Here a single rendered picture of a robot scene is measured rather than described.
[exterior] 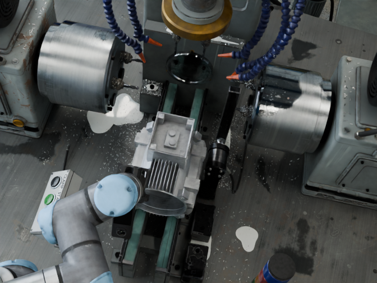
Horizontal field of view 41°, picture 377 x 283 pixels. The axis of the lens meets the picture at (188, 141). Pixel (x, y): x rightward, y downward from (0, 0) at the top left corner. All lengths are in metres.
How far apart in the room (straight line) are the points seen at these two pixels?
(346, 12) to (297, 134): 2.10
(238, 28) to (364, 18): 1.94
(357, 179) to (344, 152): 0.13
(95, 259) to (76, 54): 0.68
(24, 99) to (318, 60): 1.09
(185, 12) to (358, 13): 2.32
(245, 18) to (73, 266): 0.95
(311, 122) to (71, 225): 0.75
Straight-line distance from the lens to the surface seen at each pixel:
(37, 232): 1.31
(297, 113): 1.42
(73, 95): 1.48
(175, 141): 1.31
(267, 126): 1.43
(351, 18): 3.45
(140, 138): 1.38
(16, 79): 1.49
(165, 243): 1.43
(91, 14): 2.04
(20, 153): 1.71
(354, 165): 1.51
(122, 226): 1.16
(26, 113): 1.63
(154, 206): 1.44
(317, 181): 1.63
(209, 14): 1.28
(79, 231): 0.97
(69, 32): 1.49
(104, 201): 0.95
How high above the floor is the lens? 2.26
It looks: 59 degrees down
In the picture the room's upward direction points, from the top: 11 degrees clockwise
